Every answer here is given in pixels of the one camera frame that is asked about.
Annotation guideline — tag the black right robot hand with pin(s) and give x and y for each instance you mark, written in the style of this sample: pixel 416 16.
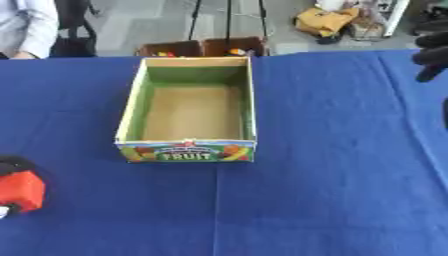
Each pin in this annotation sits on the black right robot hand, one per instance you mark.
pixel 433 56

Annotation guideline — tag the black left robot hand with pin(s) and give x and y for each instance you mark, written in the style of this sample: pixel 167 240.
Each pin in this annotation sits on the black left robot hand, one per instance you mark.
pixel 14 163

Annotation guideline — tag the orange block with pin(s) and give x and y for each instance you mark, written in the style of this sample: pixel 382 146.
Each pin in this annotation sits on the orange block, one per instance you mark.
pixel 22 190

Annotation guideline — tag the small tan cardboard box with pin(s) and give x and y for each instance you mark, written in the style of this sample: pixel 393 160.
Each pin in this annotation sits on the small tan cardboard box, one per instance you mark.
pixel 367 29

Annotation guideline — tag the tan cardboard box green inside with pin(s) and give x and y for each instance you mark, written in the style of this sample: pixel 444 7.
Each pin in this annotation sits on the tan cardboard box green inside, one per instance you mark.
pixel 192 111

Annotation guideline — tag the brown cardboard box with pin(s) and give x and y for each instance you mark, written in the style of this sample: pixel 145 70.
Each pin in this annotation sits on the brown cardboard box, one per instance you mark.
pixel 245 43
pixel 175 47

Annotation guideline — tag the black equipment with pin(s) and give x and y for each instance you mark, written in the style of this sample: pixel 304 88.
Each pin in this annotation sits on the black equipment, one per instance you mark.
pixel 433 15

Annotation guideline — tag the white board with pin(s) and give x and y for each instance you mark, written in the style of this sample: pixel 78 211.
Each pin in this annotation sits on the white board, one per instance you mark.
pixel 396 16

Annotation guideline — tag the person's hand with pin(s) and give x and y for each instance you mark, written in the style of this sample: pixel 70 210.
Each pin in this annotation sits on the person's hand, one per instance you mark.
pixel 23 55

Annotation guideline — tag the yellow bag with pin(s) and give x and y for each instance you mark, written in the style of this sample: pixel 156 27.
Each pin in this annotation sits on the yellow bag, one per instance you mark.
pixel 326 20

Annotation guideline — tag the black chair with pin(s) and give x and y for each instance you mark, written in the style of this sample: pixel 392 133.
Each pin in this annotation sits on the black chair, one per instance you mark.
pixel 73 40

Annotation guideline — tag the person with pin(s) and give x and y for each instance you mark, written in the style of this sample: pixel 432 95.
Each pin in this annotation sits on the person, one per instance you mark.
pixel 32 23

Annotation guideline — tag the red and yellow toy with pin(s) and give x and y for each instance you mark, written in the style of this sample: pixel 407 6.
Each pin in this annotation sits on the red and yellow toy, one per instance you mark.
pixel 165 54

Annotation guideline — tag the orange toy fruit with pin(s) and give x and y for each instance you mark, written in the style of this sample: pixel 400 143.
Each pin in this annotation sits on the orange toy fruit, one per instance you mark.
pixel 236 51

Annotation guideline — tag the black tripod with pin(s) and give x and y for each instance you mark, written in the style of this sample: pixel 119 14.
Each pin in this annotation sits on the black tripod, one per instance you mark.
pixel 228 18

